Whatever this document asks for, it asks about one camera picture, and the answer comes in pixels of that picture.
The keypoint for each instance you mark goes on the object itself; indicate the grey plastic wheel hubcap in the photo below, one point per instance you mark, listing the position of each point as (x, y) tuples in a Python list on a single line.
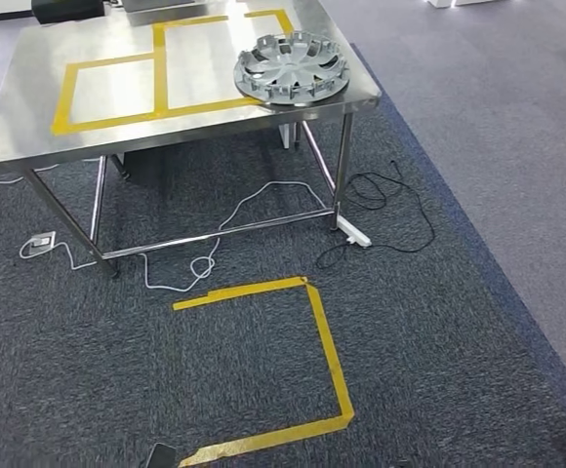
[(292, 71)]

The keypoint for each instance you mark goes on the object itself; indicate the steel workbench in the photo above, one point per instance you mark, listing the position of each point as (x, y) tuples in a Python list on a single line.
[(24, 129)]

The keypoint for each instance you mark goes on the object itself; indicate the white power strip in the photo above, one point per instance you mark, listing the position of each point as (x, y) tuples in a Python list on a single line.
[(353, 232)]

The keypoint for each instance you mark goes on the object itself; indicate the yellow floor tape square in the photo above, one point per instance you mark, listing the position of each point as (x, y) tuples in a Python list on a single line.
[(334, 362)]

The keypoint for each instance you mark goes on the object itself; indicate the black carrying case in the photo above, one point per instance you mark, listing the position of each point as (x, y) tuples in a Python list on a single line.
[(68, 10)]

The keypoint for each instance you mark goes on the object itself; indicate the yellow tape frame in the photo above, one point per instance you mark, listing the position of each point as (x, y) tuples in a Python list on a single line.
[(159, 77)]

